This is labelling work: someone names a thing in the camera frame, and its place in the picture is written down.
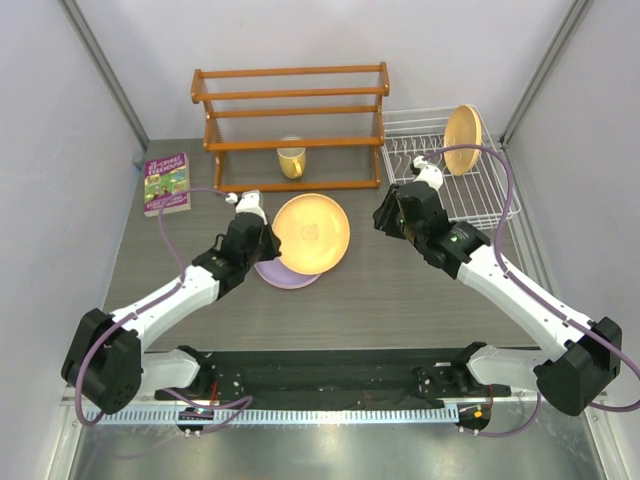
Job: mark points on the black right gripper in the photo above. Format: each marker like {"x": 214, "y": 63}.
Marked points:
{"x": 384, "y": 216}

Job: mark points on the orange wooden shelf rack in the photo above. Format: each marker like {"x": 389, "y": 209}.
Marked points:
{"x": 335, "y": 112}

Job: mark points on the lilac plate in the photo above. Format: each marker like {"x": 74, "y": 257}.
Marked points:
{"x": 278, "y": 275}

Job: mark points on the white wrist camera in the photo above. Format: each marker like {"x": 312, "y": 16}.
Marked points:
{"x": 426, "y": 172}
{"x": 252, "y": 202}

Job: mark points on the purple children's book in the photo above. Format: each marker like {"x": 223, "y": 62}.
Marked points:
{"x": 166, "y": 178}

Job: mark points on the white slotted cable duct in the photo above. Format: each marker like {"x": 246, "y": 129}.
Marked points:
{"x": 176, "y": 414}

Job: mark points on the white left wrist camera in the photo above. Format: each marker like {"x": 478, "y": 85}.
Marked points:
{"x": 252, "y": 202}

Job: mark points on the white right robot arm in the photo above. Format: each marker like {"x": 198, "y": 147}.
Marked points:
{"x": 574, "y": 359}

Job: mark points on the yellow mug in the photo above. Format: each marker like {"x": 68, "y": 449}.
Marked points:
{"x": 292, "y": 161}

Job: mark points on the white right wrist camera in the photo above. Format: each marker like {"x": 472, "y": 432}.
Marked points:
{"x": 426, "y": 172}

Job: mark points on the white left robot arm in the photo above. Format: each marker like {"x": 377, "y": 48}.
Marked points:
{"x": 109, "y": 363}

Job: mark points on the yellow plate with logo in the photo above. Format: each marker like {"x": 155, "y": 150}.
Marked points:
{"x": 314, "y": 231}

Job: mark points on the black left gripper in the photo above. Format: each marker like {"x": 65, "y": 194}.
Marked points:
{"x": 273, "y": 243}

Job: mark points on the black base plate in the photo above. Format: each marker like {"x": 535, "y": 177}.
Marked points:
{"x": 343, "y": 380}

